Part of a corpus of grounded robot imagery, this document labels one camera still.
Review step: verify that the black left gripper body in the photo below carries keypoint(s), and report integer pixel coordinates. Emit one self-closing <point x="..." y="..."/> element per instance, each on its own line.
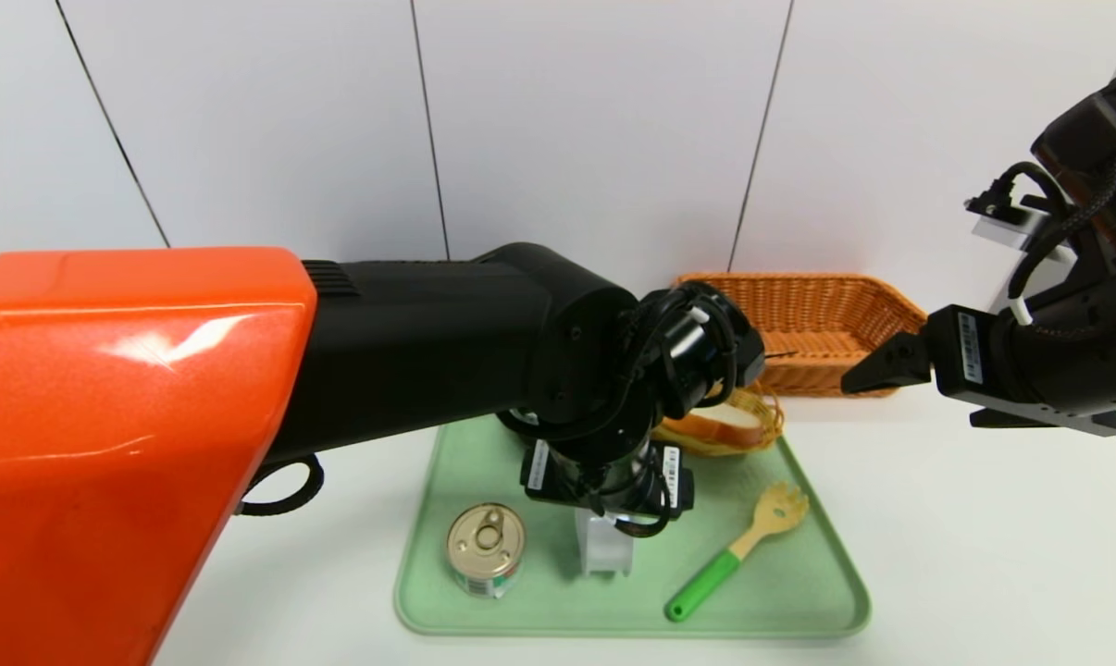
<point x="607" y="478"/>

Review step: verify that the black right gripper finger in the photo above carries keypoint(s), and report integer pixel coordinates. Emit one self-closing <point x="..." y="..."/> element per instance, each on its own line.
<point x="896" y="363"/>
<point x="1011" y="418"/>

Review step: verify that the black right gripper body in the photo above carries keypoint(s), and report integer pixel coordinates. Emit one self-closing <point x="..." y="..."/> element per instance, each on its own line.
<point x="963" y="358"/>

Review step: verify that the white plastic spool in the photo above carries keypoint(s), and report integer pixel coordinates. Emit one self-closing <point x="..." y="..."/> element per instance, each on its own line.
<point x="604" y="553"/>

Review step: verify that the orange wicker basket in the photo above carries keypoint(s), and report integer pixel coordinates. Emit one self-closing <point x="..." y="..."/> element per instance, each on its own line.
<point x="817" y="314"/>

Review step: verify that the small yellow wicker basket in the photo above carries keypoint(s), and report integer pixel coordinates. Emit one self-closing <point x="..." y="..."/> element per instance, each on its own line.
<point x="752" y="442"/>

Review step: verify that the tin can with gold lid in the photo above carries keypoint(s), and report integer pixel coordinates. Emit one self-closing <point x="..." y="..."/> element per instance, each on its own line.
<point x="486" y="544"/>

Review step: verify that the light green plastic tray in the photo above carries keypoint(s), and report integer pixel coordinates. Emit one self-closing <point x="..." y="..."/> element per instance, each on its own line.
<point x="780" y="592"/>

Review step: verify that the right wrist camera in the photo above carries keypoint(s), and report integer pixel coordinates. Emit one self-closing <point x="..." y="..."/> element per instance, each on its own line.
<point x="1021" y="222"/>

